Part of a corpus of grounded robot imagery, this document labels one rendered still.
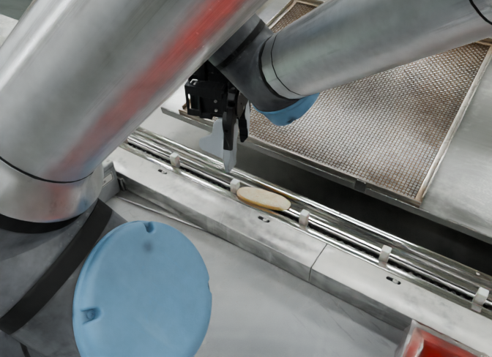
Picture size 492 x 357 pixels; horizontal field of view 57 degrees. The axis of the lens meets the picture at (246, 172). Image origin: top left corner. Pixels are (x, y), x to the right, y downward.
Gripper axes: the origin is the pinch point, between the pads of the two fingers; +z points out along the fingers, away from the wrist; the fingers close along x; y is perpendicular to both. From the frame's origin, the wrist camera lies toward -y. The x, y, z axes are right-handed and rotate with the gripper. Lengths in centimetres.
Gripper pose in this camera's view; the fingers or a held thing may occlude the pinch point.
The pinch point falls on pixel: (239, 152)
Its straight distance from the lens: 76.0
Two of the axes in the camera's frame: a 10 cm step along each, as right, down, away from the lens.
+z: 0.1, 7.5, 6.6
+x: -2.7, 6.4, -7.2
